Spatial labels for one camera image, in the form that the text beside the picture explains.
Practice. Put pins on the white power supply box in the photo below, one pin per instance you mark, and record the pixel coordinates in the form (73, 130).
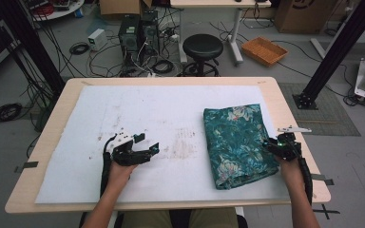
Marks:
(97, 38)

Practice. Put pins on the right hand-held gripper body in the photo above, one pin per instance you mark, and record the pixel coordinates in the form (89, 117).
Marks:
(288, 147)

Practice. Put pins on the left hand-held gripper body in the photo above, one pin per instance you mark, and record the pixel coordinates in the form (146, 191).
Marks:
(126, 155)

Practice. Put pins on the black round stool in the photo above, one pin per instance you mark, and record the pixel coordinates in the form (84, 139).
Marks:
(202, 46)

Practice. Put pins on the black tape cross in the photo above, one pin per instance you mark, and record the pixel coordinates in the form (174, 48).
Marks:
(324, 211)

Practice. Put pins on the white desk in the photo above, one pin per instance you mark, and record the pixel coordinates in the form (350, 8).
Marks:
(218, 3)

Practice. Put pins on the white foam mat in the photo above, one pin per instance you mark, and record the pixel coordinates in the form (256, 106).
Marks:
(107, 104)

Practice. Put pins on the round white table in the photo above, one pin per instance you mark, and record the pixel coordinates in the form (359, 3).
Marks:
(66, 11)

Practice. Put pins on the grey floor mat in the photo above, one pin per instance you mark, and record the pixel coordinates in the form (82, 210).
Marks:
(323, 117)

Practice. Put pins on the black metal frame post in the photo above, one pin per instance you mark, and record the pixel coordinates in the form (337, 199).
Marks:
(339, 47)
(31, 44)

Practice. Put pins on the grey tape strip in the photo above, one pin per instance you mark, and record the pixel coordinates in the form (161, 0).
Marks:
(323, 180)
(28, 165)

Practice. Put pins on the small brown cardboard box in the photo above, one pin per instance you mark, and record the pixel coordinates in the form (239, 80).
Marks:
(120, 7)

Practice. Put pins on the person's left hand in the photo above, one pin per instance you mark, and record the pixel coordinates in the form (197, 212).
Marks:
(119, 174)

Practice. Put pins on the black computer tower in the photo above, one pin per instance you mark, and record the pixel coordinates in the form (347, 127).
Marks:
(150, 31)
(129, 38)

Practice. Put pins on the person's right hand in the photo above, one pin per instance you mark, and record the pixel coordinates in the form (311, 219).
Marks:
(291, 172)

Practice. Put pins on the large brown cardboard box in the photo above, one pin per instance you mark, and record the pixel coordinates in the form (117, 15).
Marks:
(307, 15)

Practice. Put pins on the teal floral shirt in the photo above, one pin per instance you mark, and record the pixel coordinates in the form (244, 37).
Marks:
(237, 148)

